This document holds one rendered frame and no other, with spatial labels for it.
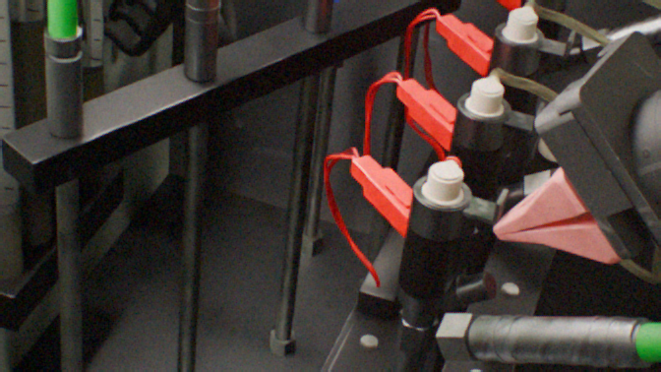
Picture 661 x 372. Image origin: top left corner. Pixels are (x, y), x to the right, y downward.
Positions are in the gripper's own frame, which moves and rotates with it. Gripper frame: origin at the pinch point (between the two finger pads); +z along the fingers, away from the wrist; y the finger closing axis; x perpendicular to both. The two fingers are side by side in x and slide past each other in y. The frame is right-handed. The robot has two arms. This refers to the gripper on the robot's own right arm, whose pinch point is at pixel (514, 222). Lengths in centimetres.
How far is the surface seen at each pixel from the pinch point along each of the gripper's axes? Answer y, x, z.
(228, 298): -1.5, -13.6, 39.1
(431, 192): 3.3, 1.1, 2.2
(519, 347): -1.5, 10.3, -5.6
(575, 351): -2.1, 10.7, -8.1
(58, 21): 19.8, 5.5, 12.1
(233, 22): 15.1, -15.8, 24.2
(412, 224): 2.3, 1.6, 4.0
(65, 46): 18.6, 5.5, 12.9
